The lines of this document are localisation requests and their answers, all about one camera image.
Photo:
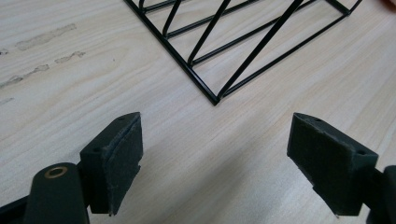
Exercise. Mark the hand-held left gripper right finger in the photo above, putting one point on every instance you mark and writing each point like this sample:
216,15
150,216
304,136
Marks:
330,165

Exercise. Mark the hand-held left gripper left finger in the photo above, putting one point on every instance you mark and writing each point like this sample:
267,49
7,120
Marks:
115,161

